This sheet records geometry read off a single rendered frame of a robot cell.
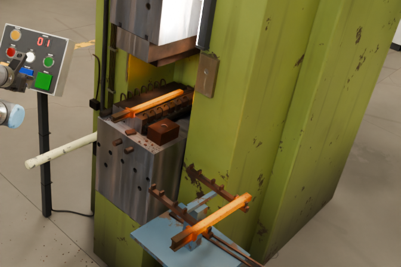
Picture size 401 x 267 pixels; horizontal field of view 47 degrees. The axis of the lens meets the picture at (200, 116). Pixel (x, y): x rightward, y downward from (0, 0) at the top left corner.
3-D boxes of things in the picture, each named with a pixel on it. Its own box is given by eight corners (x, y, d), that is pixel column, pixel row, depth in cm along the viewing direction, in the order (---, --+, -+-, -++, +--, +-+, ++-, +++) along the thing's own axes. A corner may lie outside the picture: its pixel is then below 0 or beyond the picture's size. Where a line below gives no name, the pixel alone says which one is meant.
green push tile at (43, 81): (48, 90, 216) (52, 75, 216) (33, 87, 217) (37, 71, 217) (49, 90, 218) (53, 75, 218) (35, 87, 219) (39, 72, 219)
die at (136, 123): (141, 134, 207) (142, 118, 203) (111, 115, 217) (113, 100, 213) (200, 106, 236) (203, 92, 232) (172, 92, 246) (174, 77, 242)
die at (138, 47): (147, 63, 189) (149, 42, 184) (115, 46, 199) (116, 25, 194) (211, 43, 218) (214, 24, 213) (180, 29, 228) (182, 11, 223)
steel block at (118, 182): (145, 229, 218) (154, 154, 195) (95, 189, 237) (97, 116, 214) (218, 181, 257) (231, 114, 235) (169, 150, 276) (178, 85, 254)
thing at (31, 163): (30, 172, 223) (29, 163, 220) (24, 167, 225) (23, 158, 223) (101, 140, 253) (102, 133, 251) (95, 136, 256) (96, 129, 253)
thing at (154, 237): (200, 299, 167) (201, 295, 166) (129, 236, 188) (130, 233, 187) (249, 258, 187) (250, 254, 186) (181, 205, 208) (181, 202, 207)
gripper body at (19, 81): (10, 89, 199) (-7, 86, 187) (15, 70, 199) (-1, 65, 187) (26, 93, 198) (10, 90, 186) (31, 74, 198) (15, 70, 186)
